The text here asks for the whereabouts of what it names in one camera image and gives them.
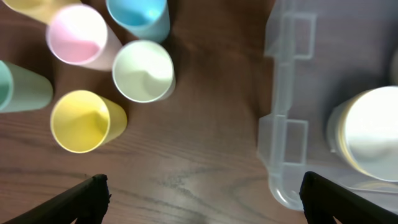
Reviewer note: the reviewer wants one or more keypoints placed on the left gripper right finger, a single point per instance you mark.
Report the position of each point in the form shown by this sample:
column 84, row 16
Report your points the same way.
column 328, row 203

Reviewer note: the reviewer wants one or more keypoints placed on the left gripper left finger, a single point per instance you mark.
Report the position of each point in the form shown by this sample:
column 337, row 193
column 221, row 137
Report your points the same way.
column 86, row 202

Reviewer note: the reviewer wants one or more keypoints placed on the yellow small bowl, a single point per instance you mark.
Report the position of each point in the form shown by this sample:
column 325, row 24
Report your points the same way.
column 341, row 137

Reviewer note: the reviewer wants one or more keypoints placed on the grey small bowl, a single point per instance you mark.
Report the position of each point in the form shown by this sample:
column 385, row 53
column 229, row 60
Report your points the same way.
column 331, row 129

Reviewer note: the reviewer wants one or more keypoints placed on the yellow cup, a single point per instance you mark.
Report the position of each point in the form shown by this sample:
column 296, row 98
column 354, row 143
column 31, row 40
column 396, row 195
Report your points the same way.
column 82, row 121
column 40, row 10

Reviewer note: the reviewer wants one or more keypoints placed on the white small bowl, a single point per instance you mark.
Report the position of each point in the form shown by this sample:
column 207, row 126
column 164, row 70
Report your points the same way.
column 370, row 133

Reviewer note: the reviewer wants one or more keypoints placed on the white cup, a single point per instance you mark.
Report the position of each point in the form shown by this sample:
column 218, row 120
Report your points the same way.
column 143, row 72

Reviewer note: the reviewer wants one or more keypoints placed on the light blue cup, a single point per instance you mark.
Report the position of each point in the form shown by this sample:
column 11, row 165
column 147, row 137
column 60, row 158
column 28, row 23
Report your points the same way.
column 145, row 19

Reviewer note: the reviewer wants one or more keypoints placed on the clear plastic storage container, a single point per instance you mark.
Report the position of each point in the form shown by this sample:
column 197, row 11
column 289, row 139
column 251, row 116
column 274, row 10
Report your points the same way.
column 325, row 52

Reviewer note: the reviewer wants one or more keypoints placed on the mint green cup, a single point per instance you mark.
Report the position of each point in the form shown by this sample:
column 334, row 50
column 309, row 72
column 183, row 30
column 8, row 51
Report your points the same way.
column 22, row 89

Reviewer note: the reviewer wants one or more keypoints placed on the pink cup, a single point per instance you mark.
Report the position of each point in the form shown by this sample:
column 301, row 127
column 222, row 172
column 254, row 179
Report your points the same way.
column 78, row 35

